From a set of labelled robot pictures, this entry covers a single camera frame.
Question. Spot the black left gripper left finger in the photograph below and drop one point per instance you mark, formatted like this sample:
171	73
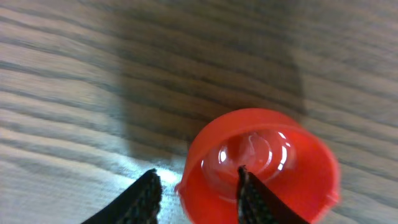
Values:
138	204

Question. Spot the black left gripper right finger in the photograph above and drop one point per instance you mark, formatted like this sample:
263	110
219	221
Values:
257	204

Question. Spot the red plastic measuring scoop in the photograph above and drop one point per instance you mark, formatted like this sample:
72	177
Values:
291	162

